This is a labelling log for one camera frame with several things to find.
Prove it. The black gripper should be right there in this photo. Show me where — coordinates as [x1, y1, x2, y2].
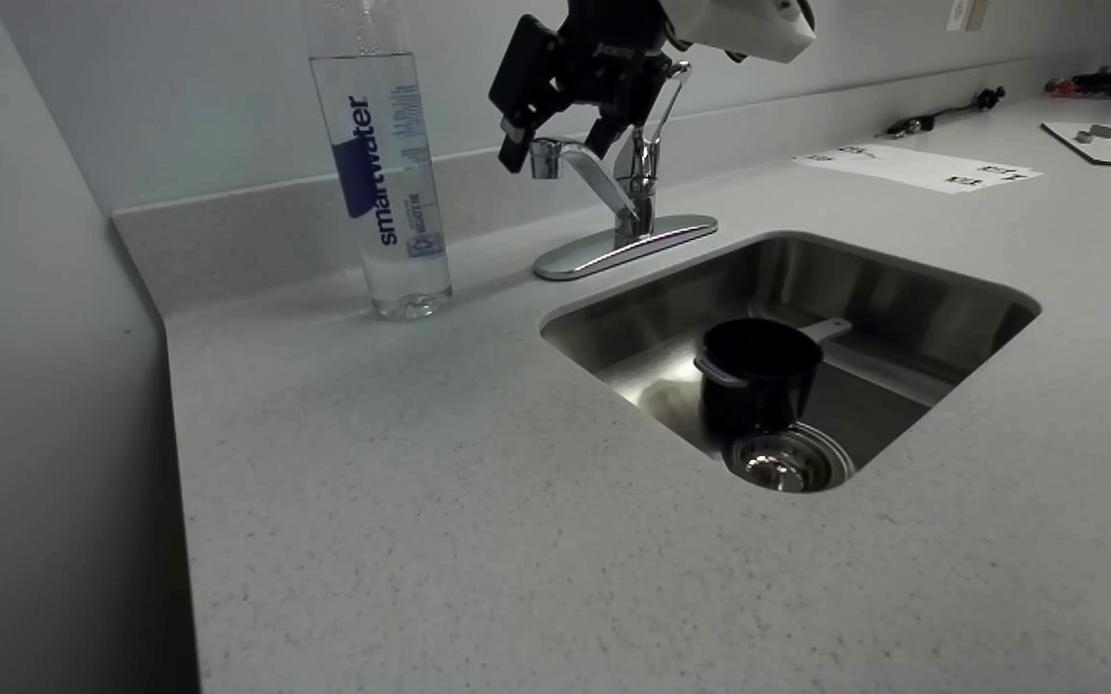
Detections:
[488, 0, 668, 172]

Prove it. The chrome sink faucet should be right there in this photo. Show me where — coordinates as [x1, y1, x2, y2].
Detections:
[529, 60, 718, 280]

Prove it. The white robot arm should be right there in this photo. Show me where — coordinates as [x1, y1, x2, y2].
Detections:
[488, 0, 815, 172]

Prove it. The clear plastic water bottle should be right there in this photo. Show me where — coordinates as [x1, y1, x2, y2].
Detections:
[302, 0, 450, 318]

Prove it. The black cup in sink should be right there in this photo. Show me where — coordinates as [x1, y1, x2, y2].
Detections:
[694, 314, 826, 438]

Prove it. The stainless steel sink basin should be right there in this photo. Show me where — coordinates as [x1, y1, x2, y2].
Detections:
[541, 231, 1040, 494]

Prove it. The white paper with markers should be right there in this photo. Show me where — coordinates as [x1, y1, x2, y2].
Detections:
[803, 143, 1028, 192]

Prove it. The black pen on counter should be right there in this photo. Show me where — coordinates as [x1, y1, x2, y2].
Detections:
[878, 83, 1008, 138]

